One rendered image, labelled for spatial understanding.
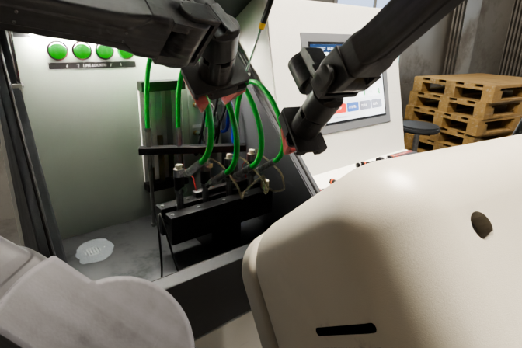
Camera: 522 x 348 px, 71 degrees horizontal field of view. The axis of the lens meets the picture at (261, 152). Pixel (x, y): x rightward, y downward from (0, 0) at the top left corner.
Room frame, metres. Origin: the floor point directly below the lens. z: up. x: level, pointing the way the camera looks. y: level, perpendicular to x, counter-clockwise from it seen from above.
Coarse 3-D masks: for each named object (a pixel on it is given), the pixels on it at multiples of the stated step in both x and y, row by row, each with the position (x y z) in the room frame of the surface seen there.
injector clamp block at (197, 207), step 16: (224, 192) 1.01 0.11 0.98; (256, 192) 1.02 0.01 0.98; (272, 192) 1.05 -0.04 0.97; (160, 208) 0.89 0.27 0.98; (176, 208) 0.91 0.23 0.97; (192, 208) 0.90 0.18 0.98; (208, 208) 0.91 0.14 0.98; (224, 208) 0.94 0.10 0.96; (240, 208) 0.97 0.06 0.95; (256, 208) 1.01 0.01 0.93; (160, 224) 0.89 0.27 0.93; (176, 224) 0.85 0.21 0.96; (192, 224) 0.87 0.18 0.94; (208, 224) 0.90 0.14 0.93; (224, 224) 0.94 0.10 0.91; (240, 224) 0.97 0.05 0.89; (176, 240) 0.84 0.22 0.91; (208, 240) 0.93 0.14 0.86; (224, 240) 0.94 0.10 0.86; (240, 240) 0.97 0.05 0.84
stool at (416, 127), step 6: (408, 120) 3.45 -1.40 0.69; (414, 120) 3.46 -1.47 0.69; (408, 126) 3.22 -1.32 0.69; (414, 126) 3.22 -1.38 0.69; (420, 126) 3.23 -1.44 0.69; (426, 126) 3.24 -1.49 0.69; (432, 126) 3.25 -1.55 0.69; (438, 126) 3.25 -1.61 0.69; (408, 132) 3.19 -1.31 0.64; (414, 132) 3.14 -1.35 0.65; (420, 132) 3.12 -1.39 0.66; (426, 132) 3.11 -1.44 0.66; (432, 132) 3.12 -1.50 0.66; (438, 132) 3.16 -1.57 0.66; (414, 138) 3.29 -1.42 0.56; (414, 144) 3.28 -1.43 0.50; (414, 150) 3.28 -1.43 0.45
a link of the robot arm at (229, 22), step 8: (216, 8) 0.57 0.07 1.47; (224, 16) 0.57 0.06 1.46; (232, 16) 0.57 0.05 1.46; (224, 24) 0.55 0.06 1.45; (232, 24) 0.56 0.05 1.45; (216, 32) 0.54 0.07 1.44; (224, 32) 0.54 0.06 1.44; (232, 32) 0.55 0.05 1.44; (216, 40) 0.54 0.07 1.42; (224, 40) 0.54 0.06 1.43; (232, 40) 0.54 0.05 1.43; (208, 48) 0.55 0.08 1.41; (216, 48) 0.55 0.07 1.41; (224, 48) 0.55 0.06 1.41; (232, 48) 0.56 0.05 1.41; (208, 56) 0.56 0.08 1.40; (216, 56) 0.56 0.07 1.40; (224, 56) 0.56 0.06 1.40; (232, 56) 0.57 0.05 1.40
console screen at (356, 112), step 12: (300, 36) 1.26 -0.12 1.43; (312, 36) 1.30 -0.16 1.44; (324, 36) 1.33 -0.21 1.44; (336, 36) 1.37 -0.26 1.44; (348, 36) 1.42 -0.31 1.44; (324, 48) 1.32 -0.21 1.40; (384, 72) 1.52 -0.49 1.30; (384, 84) 1.50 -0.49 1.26; (360, 96) 1.40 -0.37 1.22; (372, 96) 1.44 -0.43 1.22; (384, 96) 1.49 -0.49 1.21; (348, 108) 1.34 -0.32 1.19; (360, 108) 1.39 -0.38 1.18; (372, 108) 1.43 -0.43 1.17; (384, 108) 1.48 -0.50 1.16; (336, 120) 1.29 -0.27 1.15; (348, 120) 1.33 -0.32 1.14; (360, 120) 1.37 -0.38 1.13; (372, 120) 1.42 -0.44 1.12; (384, 120) 1.47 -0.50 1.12; (324, 132) 1.24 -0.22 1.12
